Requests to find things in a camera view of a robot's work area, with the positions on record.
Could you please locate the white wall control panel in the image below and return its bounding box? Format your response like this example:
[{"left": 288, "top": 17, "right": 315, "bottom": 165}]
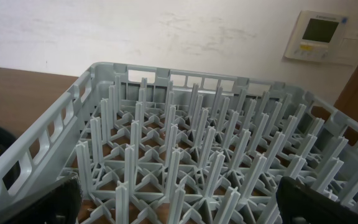
[{"left": 284, "top": 11, "right": 358, "bottom": 65}]

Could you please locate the grey dishwasher rack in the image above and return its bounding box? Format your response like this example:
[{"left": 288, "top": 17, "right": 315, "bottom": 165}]
[{"left": 0, "top": 62, "right": 358, "bottom": 223}]

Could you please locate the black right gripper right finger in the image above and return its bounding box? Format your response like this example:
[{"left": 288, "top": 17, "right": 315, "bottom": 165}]
[{"left": 275, "top": 177, "right": 358, "bottom": 224}]

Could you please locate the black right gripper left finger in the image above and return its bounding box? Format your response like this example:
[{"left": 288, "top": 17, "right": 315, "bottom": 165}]
[{"left": 3, "top": 173, "right": 82, "bottom": 224}]

